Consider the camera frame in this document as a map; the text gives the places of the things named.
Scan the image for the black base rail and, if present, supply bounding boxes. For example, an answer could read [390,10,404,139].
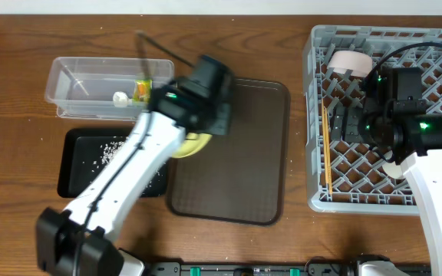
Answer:
[120,252,433,276]

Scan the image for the dark brown serving tray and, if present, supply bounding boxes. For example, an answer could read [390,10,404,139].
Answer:
[167,79,291,226]

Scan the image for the black rectangular tray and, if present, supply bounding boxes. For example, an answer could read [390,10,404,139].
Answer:
[57,127,170,199]

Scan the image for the yellow round plate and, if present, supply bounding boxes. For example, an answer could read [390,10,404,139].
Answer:
[172,133,212,159]

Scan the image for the grey dishwasher rack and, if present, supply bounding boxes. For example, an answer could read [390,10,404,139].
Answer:
[302,25,442,216]

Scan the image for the white tissue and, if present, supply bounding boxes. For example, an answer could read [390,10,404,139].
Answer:
[113,91,132,108]

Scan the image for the rice grains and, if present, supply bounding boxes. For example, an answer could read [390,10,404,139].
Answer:
[94,140,166,189]

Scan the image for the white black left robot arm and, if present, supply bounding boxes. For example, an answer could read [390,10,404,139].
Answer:
[35,85,232,275]

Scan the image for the white pink bowl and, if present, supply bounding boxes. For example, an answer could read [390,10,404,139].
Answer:
[328,51,373,77]

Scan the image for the green orange snack wrapper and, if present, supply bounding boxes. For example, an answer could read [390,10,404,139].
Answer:
[132,79,153,103]

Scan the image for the clear plastic bin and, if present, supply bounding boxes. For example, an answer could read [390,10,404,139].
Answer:
[45,57,175,116]

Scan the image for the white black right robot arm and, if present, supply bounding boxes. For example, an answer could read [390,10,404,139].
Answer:
[331,107,442,275]

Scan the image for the small light green bowl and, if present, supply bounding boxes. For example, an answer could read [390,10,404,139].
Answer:
[382,162,404,179]

